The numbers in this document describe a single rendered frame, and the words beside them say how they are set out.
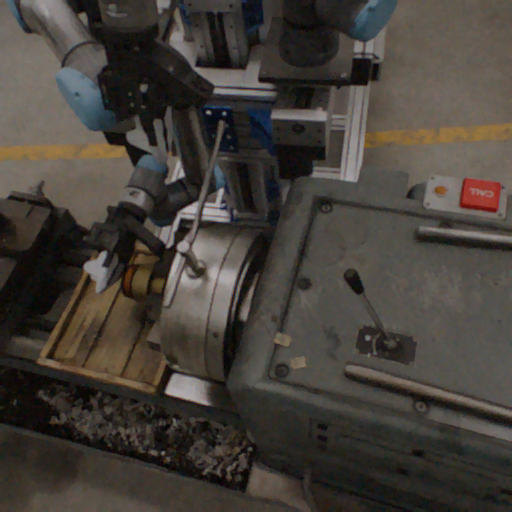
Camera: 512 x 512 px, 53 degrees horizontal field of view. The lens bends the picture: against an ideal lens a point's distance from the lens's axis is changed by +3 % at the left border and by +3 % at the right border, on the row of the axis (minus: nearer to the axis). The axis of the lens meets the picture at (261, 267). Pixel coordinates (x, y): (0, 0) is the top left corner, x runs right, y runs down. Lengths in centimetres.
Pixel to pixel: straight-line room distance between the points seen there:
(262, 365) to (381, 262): 27
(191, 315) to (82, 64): 48
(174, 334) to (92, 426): 72
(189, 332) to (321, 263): 26
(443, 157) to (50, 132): 211
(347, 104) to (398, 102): 42
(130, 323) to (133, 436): 35
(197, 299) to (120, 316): 45
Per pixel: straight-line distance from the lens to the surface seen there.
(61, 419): 166
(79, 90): 100
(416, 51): 329
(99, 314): 134
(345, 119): 255
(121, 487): 214
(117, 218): 121
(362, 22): 116
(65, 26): 119
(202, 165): 125
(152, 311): 104
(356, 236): 90
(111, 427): 156
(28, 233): 137
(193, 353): 94
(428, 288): 87
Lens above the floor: 201
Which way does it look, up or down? 60 degrees down
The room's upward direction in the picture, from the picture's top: 10 degrees counter-clockwise
